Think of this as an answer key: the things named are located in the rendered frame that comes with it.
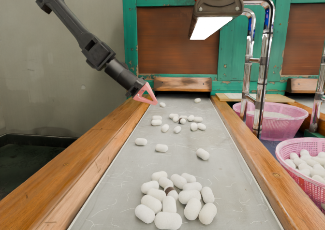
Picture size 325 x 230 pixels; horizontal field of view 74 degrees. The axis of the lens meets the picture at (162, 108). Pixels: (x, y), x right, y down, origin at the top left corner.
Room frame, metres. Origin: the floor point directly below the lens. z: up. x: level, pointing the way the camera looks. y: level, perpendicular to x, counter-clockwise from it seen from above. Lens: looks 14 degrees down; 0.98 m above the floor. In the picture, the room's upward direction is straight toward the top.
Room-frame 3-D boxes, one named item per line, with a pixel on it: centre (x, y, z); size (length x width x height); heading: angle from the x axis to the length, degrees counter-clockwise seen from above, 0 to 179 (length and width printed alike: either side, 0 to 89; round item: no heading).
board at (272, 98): (1.05, -0.44, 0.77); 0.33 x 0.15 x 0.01; 84
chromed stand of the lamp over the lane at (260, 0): (0.67, -0.20, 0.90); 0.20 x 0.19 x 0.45; 174
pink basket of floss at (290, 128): (0.83, -0.42, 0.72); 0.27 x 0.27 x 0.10
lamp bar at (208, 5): (0.69, -0.12, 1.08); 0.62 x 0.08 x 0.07; 174
